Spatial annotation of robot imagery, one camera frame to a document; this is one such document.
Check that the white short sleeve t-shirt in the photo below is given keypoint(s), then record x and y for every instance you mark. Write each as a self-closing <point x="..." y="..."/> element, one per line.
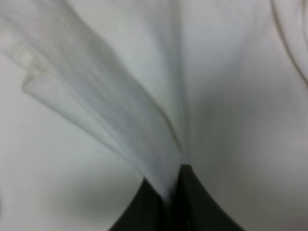
<point x="97" y="95"/>

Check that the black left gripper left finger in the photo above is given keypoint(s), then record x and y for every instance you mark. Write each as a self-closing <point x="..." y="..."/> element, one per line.
<point x="146" y="212"/>

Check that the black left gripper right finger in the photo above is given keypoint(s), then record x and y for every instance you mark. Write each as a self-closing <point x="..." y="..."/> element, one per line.
<point x="193" y="209"/>

